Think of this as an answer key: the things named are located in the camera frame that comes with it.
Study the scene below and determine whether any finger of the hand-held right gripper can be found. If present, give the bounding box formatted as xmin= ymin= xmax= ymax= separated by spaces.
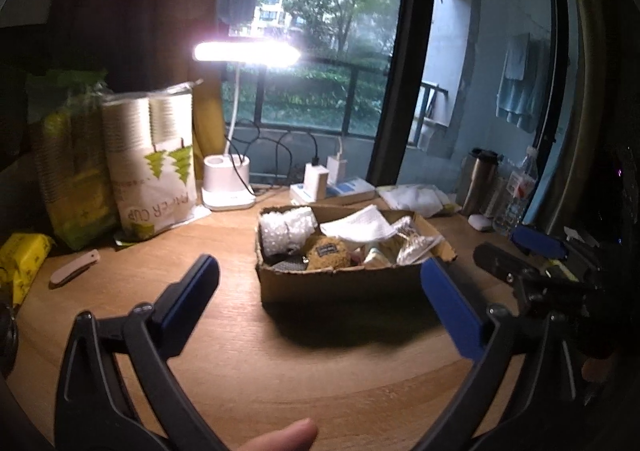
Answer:
xmin=511 ymin=224 xmax=601 ymax=277
xmin=473 ymin=242 xmax=528 ymax=283

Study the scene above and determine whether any hanging blue towel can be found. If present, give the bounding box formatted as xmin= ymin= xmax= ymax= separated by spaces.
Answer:
xmin=496 ymin=33 xmax=548 ymax=132

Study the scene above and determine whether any black cable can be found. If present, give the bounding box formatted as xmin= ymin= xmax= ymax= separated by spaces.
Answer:
xmin=227 ymin=120 xmax=321 ymax=189

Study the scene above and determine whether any steel thermos flask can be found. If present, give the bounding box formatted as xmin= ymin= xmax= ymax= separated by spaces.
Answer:
xmin=460 ymin=148 xmax=501 ymax=216

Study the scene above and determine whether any brown curtain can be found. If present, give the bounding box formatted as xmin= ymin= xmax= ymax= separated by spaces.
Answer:
xmin=55 ymin=0 xmax=226 ymax=166

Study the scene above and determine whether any green paper cup package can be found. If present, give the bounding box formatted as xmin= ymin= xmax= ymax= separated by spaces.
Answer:
xmin=26 ymin=70 xmax=118 ymax=252

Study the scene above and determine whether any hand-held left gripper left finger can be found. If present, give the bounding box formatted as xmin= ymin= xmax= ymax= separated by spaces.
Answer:
xmin=54 ymin=254 xmax=221 ymax=451

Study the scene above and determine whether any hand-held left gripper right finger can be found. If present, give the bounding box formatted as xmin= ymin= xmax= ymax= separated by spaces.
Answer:
xmin=420 ymin=258 xmax=587 ymax=451

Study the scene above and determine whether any yellow plastic pack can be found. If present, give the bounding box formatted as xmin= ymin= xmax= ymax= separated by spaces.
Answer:
xmin=0 ymin=232 xmax=55 ymax=307

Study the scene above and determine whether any white charger block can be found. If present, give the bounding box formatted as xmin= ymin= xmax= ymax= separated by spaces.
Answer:
xmin=304 ymin=163 xmax=330 ymax=202

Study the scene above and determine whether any pocket tissue pack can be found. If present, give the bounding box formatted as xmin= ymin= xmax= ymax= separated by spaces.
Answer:
xmin=362 ymin=246 xmax=396 ymax=269

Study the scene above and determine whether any person's right hand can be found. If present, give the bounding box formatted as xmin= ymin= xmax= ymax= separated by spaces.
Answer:
xmin=581 ymin=355 xmax=621 ymax=385

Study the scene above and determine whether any beige folding knife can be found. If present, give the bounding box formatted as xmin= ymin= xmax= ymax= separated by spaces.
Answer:
xmin=49 ymin=250 xmax=101 ymax=288

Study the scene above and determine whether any blue and white box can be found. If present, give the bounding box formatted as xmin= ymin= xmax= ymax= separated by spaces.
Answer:
xmin=290 ymin=177 xmax=376 ymax=206

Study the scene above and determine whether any black balcony railing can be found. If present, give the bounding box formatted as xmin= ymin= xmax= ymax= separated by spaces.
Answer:
xmin=255 ymin=58 xmax=391 ymax=136

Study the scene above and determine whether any white plug adapter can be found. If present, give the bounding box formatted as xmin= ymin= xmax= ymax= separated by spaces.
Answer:
xmin=327 ymin=156 xmax=348 ymax=184

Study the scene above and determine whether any person's left hand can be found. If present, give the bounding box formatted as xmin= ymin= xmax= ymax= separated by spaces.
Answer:
xmin=235 ymin=418 xmax=319 ymax=451

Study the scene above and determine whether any clear bubble wrap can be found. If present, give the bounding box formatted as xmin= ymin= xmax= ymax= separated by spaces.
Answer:
xmin=260 ymin=207 xmax=317 ymax=256

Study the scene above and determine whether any brown plush toy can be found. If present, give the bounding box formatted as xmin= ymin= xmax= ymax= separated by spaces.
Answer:
xmin=306 ymin=235 xmax=351 ymax=272

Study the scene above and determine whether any white desk lamp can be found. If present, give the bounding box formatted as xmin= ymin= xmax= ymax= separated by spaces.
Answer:
xmin=194 ymin=42 xmax=302 ymax=212

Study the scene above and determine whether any white plastic bag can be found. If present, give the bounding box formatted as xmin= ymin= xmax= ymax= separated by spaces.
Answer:
xmin=376 ymin=183 xmax=461 ymax=218

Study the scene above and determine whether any brown cardboard box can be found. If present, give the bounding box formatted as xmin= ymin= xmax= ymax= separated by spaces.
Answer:
xmin=255 ymin=203 xmax=457 ymax=304

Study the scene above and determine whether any clear water bottle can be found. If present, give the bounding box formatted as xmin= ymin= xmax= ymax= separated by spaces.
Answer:
xmin=492 ymin=147 xmax=538 ymax=236

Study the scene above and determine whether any grey dotted glove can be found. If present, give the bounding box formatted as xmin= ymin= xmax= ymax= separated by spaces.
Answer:
xmin=263 ymin=253 xmax=307 ymax=273

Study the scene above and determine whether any white paper cup package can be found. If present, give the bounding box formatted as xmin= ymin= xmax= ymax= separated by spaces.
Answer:
xmin=102 ymin=80 xmax=203 ymax=244

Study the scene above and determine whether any white textured cloth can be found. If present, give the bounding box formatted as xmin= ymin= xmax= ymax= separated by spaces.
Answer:
xmin=320 ymin=204 xmax=396 ymax=244

